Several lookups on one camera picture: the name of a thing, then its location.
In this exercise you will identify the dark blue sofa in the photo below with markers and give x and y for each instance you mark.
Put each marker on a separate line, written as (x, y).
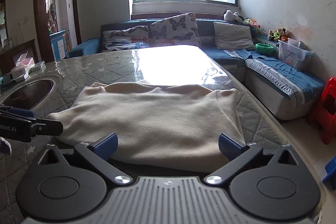
(207, 37)

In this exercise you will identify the blue plastic stool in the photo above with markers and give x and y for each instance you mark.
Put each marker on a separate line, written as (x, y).
(330, 174)

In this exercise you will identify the flat butterfly print pillow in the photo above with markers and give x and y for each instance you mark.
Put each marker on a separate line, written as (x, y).
(123, 39)

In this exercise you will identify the red plastic stool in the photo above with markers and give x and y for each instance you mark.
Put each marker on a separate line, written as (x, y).
(326, 108)

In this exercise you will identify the dark round basin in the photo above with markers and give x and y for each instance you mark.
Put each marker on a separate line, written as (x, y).
(26, 92)

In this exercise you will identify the green and pink toy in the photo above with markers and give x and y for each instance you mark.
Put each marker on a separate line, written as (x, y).
(252, 23)

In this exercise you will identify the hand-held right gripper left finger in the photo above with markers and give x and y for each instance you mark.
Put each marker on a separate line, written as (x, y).
(105, 144)

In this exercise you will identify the green plastic basin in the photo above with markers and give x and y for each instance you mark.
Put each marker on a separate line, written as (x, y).
(264, 48)

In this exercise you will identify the grey quilted star mattress pad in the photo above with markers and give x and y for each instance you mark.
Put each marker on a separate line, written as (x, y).
(105, 69)

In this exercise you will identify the upright butterfly print pillow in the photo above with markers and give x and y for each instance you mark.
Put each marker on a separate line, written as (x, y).
(176, 29)

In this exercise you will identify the light blue cabinet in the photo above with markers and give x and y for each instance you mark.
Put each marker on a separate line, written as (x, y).
(58, 45)

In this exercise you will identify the cream knit garment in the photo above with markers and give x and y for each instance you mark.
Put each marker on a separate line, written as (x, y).
(157, 121)

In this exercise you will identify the clear plastic storage box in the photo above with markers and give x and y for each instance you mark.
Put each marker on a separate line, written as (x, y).
(294, 54)

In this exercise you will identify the blue sofa cover cloth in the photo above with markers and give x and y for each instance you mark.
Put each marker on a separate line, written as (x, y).
(283, 74)

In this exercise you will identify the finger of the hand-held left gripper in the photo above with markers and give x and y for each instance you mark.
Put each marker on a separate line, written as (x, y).
(18, 111)
(48, 127)

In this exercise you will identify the pink and white tissue box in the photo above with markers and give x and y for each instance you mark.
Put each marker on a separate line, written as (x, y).
(22, 65)

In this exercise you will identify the brown and green plush toys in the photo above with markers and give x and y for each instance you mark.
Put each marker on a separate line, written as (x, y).
(278, 34)

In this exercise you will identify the small white box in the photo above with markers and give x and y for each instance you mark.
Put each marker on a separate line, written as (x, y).
(38, 66)

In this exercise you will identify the grey pillow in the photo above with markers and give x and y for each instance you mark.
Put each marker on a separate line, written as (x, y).
(233, 36)

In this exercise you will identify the panda plush toy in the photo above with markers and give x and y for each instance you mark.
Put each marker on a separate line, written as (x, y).
(232, 15)

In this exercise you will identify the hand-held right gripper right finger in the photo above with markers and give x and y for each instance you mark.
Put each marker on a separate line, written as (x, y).
(228, 148)

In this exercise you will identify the person's left hand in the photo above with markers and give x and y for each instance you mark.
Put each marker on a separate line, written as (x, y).
(5, 146)

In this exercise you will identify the dark wooden door frame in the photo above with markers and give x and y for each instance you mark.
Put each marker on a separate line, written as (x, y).
(39, 3)

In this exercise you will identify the dark wooden side cabinet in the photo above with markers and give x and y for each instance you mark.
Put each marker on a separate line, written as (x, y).
(15, 52)

